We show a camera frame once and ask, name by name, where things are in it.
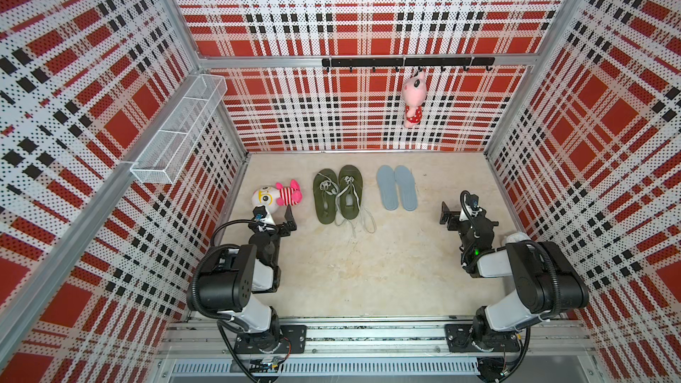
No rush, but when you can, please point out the green shoe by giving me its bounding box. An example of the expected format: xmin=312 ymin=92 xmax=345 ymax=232
xmin=337 ymin=165 xmax=364 ymax=221
xmin=313 ymin=168 xmax=339 ymax=224

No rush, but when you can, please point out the light blue insole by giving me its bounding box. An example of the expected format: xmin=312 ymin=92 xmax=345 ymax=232
xmin=395 ymin=165 xmax=419 ymax=212
xmin=376 ymin=165 xmax=400 ymax=211

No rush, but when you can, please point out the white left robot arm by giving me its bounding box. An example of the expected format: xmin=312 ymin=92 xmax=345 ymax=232
xmin=186 ymin=206 xmax=297 ymax=340

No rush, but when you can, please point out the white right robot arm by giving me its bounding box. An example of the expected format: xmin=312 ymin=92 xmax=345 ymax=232
xmin=440 ymin=204 xmax=589 ymax=340

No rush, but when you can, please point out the white penguin plush toy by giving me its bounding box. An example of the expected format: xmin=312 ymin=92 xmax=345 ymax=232
xmin=251 ymin=179 xmax=303 ymax=214

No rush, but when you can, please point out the pink hanging plush toy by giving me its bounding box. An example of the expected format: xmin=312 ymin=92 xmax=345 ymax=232
xmin=402 ymin=71 xmax=427 ymax=129

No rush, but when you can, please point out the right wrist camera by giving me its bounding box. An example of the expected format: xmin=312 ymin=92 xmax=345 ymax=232
xmin=459 ymin=191 xmax=480 ymax=222

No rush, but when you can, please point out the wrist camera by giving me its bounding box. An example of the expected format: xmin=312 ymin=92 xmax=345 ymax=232
xmin=459 ymin=191 xmax=480 ymax=222
xmin=253 ymin=206 xmax=276 ymax=227

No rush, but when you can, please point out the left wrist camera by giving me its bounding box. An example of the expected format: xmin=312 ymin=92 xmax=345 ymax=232
xmin=253 ymin=206 xmax=276 ymax=227

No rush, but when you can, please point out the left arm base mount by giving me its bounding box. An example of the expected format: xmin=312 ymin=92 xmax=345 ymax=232
xmin=234 ymin=324 xmax=308 ymax=355

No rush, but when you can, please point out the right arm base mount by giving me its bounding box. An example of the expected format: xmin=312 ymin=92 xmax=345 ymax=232
xmin=444 ymin=323 xmax=521 ymax=355

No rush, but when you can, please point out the white wire mesh basket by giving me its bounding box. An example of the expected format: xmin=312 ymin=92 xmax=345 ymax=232
xmin=131 ymin=74 xmax=227 ymax=184

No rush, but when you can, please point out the black hook rail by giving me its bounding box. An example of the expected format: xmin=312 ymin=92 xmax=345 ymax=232
xmin=321 ymin=57 xmax=496 ymax=69

